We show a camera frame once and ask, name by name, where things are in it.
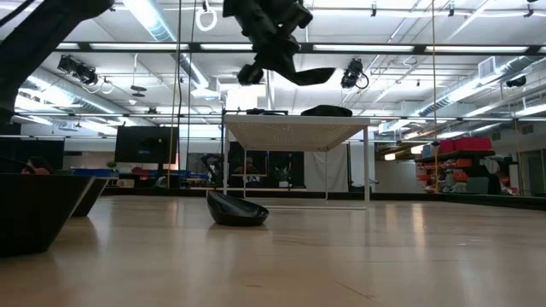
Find black table clamp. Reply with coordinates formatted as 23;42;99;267
200;153;224;191

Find black monitor on stand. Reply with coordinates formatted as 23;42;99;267
0;136;66;174
113;125;180;165

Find hanging yellow cable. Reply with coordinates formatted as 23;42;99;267
166;0;178;189

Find black overhead camera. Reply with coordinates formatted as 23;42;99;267
340;58;370;90

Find black teardrop plate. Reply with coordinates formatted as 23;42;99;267
246;107;289;116
206;190;270;228

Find black rounded wavy plate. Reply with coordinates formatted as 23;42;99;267
300;104;354;115
300;107;354;118

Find black aluminium frame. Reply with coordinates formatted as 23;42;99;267
0;40;546;212

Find white curtain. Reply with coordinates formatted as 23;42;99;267
304;143;350;193

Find ceiling light strip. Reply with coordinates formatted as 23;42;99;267
425;45;530;54
200;43;253;51
313;43;415;53
89;42;189;51

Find silver ceiling air duct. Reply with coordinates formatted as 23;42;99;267
123;0;212;91

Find white cable loop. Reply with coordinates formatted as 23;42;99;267
195;7;219;33

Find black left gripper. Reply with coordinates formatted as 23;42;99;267
236;16;337;87

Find white perforated metal shelf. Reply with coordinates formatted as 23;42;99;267
221;113;371;211

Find large black square wavy plate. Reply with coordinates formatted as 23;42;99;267
0;172;96;258

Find hanging black cable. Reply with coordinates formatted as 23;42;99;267
185;0;195;171

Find blue bins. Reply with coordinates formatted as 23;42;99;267
71;167;117;178

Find shelf with red bins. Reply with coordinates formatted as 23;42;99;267
414;136;520;196

